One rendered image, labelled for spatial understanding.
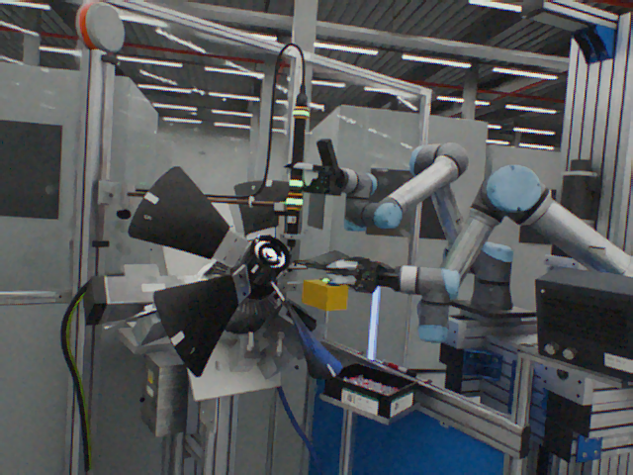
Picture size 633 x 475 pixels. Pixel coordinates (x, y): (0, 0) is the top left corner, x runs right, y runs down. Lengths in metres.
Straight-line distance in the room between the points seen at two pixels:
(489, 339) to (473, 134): 2.79
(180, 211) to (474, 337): 1.11
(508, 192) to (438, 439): 0.73
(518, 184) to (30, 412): 1.72
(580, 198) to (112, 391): 1.77
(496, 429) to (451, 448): 0.18
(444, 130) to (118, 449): 3.33
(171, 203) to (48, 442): 1.08
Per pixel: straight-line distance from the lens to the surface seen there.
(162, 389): 1.62
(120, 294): 1.29
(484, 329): 1.85
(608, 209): 1.79
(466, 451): 1.49
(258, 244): 1.31
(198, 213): 1.33
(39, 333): 1.95
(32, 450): 2.09
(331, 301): 1.79
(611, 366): 1.20
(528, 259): 5.29
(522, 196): 1.29
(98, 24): 1.81
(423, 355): 4.39
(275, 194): 1.52
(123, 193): 1.67
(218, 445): 1.56
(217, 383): 1.39
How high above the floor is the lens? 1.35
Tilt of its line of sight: 3 degrees down
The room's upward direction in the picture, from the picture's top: 4 degrees clockwise
